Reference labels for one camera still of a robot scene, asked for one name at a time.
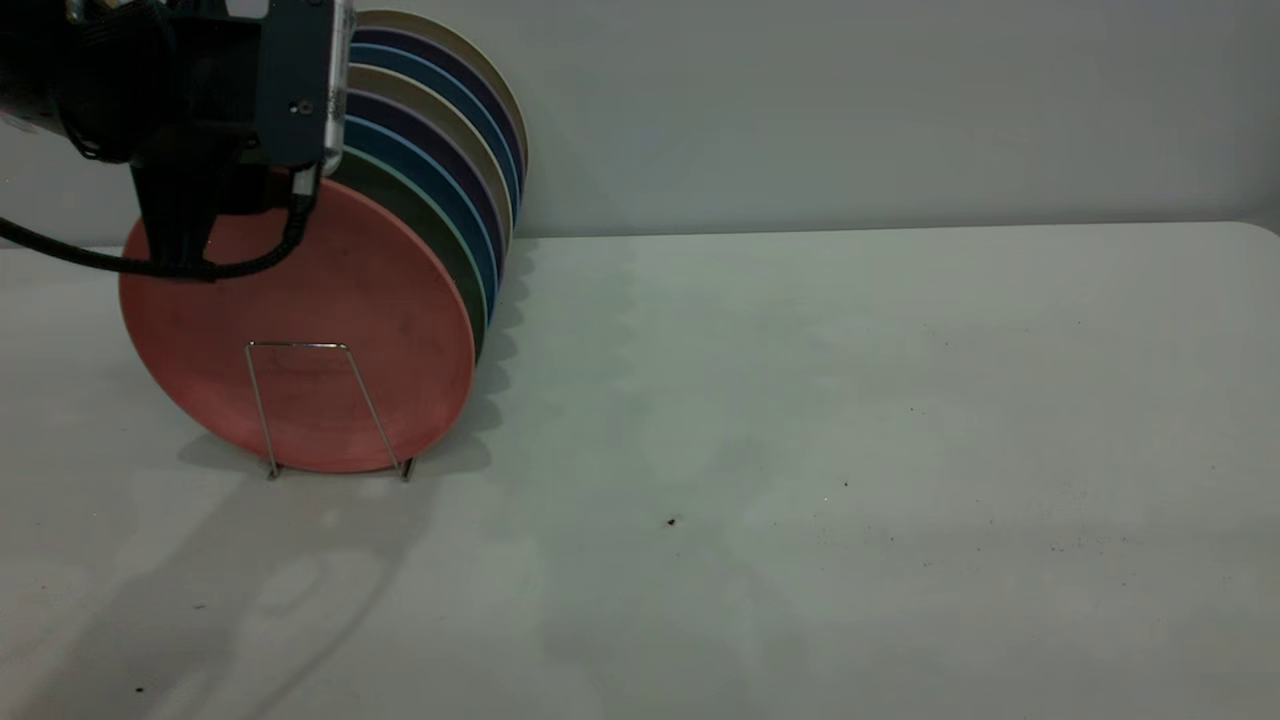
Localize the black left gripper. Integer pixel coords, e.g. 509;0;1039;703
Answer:
60;5;301;279

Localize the pink round plate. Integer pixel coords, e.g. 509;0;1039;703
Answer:
118;180;477;476

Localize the green round plate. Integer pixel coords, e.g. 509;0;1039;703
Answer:
335;150;488;361

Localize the blue round plate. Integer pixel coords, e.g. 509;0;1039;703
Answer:
352;43;521;226
343;118;499;321

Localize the dark purple round plate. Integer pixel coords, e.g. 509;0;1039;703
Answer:
347;90;506;281
355;27;526;191

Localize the beige round plate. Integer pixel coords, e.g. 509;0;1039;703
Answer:
357;10;530;186
350;65;514;261

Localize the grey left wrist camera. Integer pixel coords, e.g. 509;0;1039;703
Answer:
255;0;358;179

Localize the metal wire plate rack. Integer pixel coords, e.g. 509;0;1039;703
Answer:
245;341;417;483

